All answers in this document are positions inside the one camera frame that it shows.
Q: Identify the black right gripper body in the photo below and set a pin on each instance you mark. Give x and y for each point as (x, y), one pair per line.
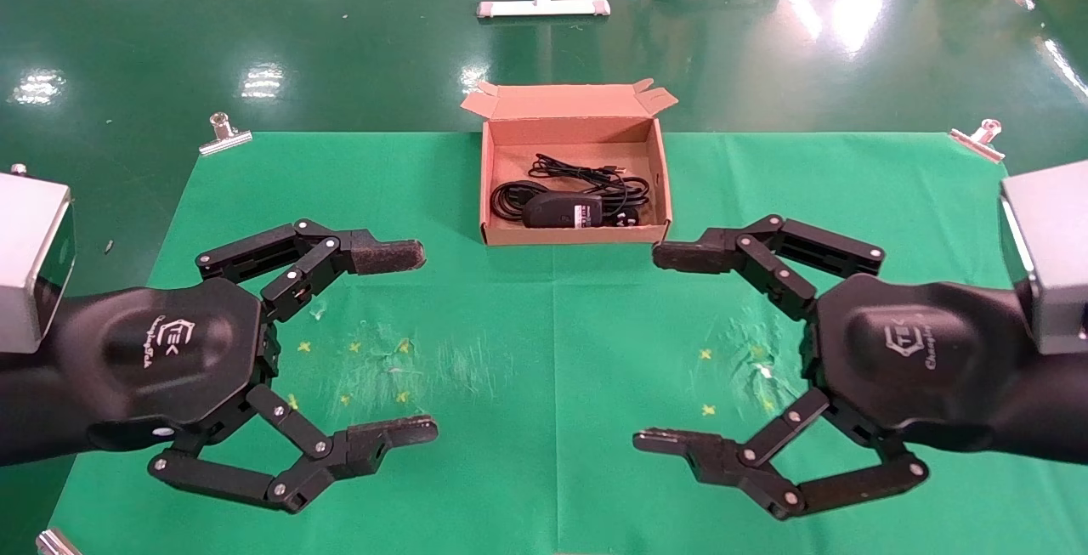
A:
(918, 359)

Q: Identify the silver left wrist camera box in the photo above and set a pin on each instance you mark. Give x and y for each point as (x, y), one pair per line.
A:
(25, 257)

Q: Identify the brown open cardboard box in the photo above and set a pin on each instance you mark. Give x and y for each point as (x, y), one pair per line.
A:
(574, 126)

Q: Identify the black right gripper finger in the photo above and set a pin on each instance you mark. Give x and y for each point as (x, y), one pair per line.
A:
(722, 457)
(693, 256)

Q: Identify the green table cloth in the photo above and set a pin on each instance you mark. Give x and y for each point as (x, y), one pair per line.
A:
(552, 351)

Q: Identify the silver metal binder clip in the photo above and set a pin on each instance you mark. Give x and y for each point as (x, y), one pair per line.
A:
(225, 140)
(977, 143)
(55, 543)

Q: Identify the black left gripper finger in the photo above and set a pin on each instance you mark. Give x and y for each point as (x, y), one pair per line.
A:
(382, 256)
(353, 451)

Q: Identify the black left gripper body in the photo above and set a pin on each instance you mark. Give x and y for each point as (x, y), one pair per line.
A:
(161, 351)

